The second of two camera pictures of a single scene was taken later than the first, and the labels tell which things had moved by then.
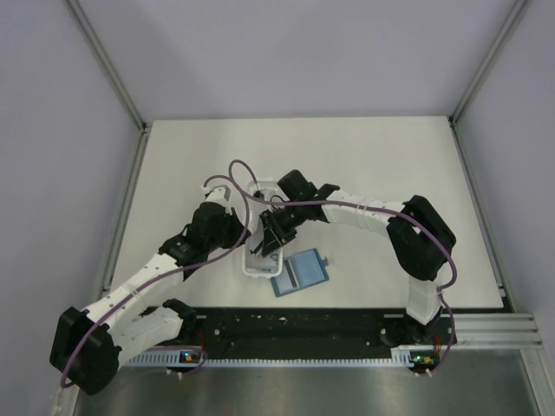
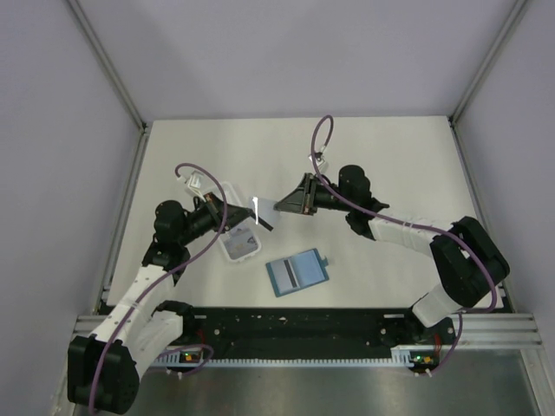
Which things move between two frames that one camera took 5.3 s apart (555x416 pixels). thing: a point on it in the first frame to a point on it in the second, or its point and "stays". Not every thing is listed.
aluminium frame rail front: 496,331 stays
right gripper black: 271,242 to 303,199
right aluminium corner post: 492,51 stays
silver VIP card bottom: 252,261 to 240,244
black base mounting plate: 318,328 stays
